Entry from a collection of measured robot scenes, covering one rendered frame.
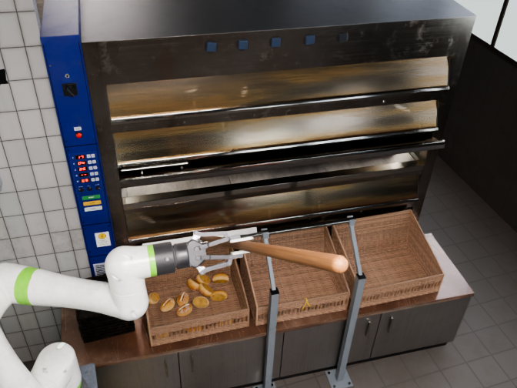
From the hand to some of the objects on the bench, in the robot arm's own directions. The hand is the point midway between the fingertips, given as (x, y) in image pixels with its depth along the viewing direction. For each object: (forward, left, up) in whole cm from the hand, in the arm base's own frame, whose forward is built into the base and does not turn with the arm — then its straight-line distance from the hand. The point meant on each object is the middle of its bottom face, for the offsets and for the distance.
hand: (241, 245), depth 167 cm
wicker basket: (+3, +97, -137) cm, 168 cm away
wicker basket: (+62, +92, -137) cm, 177 cm away
